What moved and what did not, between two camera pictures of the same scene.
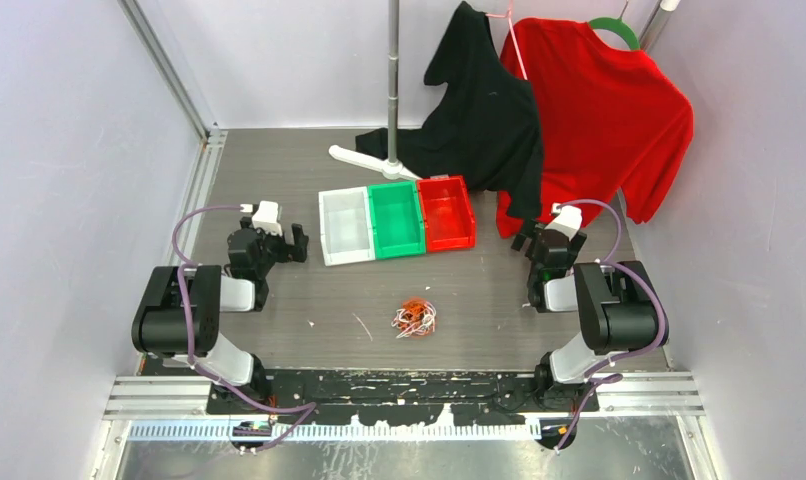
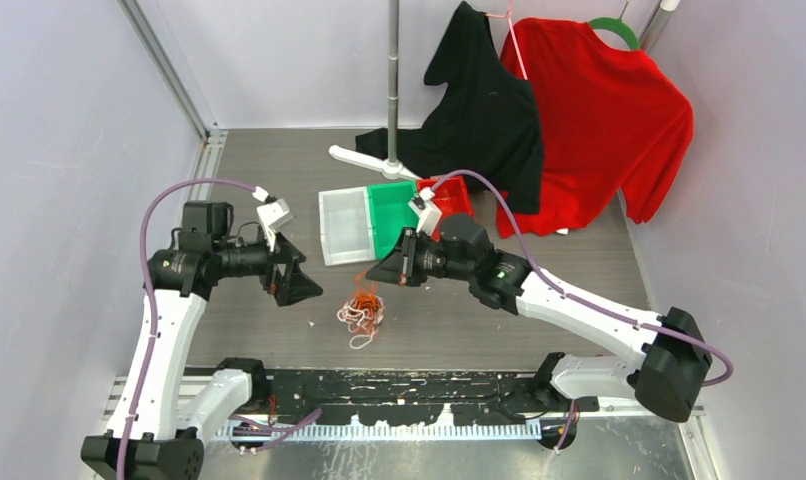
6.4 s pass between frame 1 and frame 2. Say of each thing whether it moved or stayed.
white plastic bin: stayed
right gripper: moved
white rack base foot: stayed
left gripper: moved
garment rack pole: stayed
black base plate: stayed
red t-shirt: stayed
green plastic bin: stayed
